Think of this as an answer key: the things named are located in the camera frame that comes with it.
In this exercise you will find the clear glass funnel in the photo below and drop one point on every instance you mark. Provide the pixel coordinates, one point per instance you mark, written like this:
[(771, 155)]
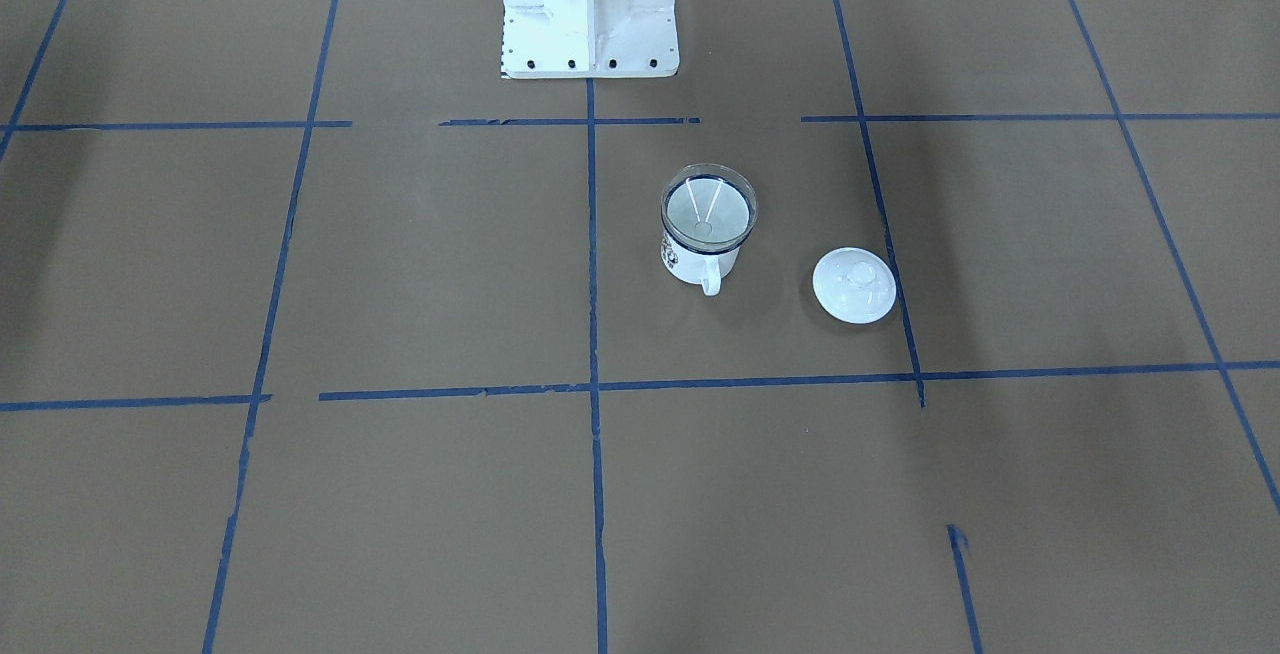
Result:
[(709, 208)]

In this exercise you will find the white enamel cup blue rim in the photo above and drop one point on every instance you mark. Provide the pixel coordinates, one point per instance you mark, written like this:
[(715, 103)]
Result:
[(707, 270)]

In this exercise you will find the white ceramic lid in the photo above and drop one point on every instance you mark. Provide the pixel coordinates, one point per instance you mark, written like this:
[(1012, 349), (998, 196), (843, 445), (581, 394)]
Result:
[(854, 285)]

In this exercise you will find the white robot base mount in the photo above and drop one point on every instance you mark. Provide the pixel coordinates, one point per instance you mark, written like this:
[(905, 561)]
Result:
[(577, 39)]

